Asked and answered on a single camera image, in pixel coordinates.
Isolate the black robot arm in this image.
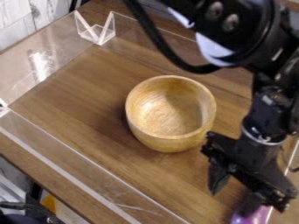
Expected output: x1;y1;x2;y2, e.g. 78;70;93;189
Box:
162;0;299;217

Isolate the black cable bottom left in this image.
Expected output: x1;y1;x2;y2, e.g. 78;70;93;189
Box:
0;200;59;224

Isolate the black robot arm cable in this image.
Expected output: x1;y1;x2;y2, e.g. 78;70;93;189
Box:
122;0;223;75

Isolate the clear acrylic tray wall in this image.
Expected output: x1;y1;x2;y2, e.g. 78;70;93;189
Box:
0;10;299;224

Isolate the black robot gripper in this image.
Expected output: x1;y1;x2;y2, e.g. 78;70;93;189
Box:
201;131;299;217

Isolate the purple toy eggplant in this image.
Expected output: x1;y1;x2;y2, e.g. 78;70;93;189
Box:
230;206;274;224

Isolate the brown wooden bowl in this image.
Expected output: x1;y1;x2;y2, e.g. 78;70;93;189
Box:
126;75;218;152

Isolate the clear acrylic corner bracket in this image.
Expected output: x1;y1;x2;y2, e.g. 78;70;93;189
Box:
74;10;117;46

